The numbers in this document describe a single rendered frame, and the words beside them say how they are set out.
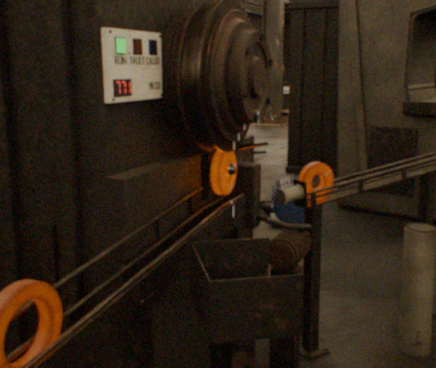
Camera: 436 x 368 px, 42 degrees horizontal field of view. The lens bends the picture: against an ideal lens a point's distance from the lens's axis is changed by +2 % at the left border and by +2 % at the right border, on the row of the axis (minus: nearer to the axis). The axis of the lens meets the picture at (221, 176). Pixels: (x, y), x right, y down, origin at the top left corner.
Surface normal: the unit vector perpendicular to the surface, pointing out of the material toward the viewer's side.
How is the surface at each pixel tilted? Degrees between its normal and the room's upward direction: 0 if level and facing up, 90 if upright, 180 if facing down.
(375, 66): 90
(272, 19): 90
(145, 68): 90
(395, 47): 90
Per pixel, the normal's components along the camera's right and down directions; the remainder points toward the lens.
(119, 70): 0.92, 0.08
